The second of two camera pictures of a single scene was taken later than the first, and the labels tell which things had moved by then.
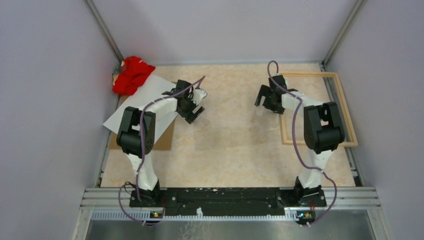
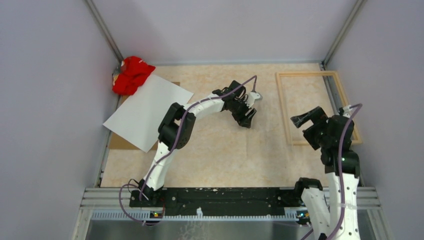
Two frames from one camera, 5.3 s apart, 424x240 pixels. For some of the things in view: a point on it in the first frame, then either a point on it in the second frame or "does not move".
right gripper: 264,91 to 316,115
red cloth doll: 130,74 does not move
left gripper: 185,115 to 243,121
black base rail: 227,200 does not move
